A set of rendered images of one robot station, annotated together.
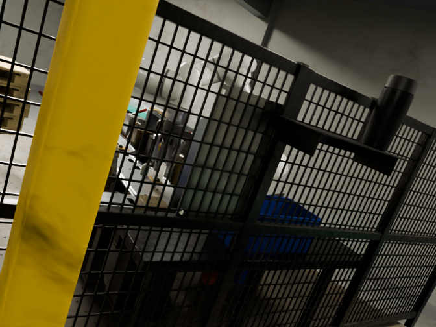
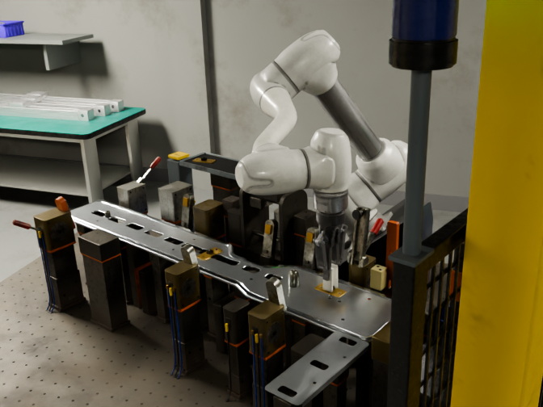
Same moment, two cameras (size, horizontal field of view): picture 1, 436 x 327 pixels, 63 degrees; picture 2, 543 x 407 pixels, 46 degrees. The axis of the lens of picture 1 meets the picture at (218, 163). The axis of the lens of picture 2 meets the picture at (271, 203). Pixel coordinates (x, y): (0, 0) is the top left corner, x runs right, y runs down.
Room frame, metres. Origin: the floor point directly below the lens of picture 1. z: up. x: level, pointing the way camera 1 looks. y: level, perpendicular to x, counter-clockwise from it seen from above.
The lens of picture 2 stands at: (-0.15, 0.71, 1.90)
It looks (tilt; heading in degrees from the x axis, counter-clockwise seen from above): 22 degrees down; 347
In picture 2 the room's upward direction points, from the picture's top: 2 degrees counter-clockwise
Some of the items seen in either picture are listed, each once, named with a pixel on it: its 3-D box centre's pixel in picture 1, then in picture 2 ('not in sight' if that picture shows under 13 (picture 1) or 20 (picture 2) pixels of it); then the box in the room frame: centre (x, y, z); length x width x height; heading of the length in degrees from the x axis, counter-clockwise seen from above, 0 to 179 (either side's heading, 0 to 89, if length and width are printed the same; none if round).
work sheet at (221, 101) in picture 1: (239, 162); not in sight; (0.81, -0.05, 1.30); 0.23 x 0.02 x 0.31; 126
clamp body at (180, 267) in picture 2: not in sight; (182, 320); (1.53, 0.59, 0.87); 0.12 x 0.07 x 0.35; 126
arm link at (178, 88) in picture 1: (183, 84); (326, 159); (1.31, 0.21, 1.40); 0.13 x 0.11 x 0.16; 93
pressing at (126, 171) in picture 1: (117, 146); (204, 253); (1.70, 0.49, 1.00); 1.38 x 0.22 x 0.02; 36
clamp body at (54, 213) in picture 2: not in sight; (56, 261); (2.05, 0.99, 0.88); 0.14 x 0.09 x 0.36; 126
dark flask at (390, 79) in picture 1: (388, 113); not in sight; (0.92, -0.36, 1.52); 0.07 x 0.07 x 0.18
